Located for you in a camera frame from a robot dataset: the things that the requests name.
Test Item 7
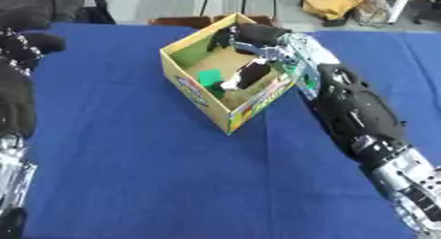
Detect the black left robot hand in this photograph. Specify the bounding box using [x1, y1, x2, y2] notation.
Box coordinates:
[0, 26, 68, 140]

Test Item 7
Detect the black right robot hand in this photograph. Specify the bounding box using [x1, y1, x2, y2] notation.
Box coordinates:
[205, 22, 293, 91]

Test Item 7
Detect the brown wooden box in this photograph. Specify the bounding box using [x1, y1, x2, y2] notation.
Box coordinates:
[146, 14, 280, 30]

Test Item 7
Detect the tan cardboard box green inside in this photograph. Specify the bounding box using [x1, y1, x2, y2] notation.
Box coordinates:
[158, 12, 302, 136]

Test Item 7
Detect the black tripod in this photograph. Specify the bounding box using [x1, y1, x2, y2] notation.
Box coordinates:
[196, 0, 282, 20]

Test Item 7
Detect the dark green block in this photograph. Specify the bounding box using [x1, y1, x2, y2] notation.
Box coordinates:
[205, 81, 229, 98]

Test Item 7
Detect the yellow bag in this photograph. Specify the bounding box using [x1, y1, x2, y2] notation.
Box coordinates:
[299, 0, 367, 22]

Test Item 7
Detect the pale mesh bag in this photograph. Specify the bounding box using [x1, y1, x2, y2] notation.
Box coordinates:
[351, 0, 397, 27]

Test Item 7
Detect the white board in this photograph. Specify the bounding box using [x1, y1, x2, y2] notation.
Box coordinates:
[386, 0, 419, 25]

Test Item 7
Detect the black chair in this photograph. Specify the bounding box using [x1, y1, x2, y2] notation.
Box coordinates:
[411, 0, 441, 25]

